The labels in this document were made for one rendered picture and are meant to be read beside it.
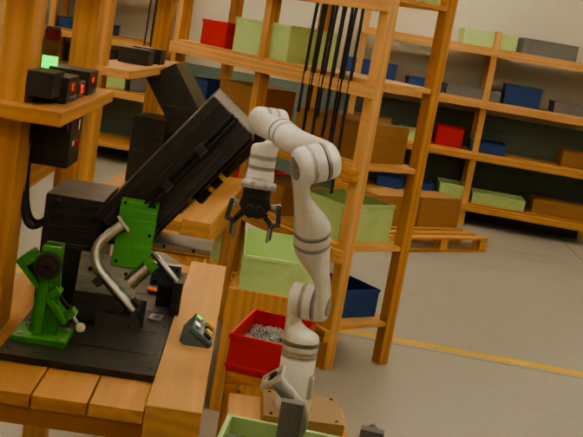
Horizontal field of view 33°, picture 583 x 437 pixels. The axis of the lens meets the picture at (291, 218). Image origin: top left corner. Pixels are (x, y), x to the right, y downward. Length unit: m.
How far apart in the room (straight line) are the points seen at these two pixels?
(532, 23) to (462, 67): 0.93
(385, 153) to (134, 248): 2.87
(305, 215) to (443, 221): 7.87
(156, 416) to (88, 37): 1.71
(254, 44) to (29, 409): 4.09
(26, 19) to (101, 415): 1.06
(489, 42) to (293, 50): 5.51
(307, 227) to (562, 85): 9.83
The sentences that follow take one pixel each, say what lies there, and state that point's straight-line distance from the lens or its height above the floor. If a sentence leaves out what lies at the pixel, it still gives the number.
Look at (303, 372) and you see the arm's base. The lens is 2.54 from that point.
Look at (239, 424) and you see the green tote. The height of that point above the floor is 0.94.
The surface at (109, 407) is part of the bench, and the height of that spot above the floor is 0.88.
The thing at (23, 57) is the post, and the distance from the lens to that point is 2.76.
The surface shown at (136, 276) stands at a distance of 2.98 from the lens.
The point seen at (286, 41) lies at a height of 1.77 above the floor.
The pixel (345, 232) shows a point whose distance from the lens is 5.47.
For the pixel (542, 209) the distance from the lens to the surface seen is 11.64.
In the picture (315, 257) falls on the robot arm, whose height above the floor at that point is 1.33.
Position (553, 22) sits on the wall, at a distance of 12.01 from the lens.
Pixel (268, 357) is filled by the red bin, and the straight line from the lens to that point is 3.03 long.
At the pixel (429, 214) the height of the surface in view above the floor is 0.27.
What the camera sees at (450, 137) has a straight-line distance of 11.35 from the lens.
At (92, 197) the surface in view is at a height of 1.24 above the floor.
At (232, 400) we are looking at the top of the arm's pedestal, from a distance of 2.72.
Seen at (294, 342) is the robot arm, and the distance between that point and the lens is 2.52.
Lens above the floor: 1.85
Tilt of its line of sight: 11 degrees down
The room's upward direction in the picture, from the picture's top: 10 degrees clockwise
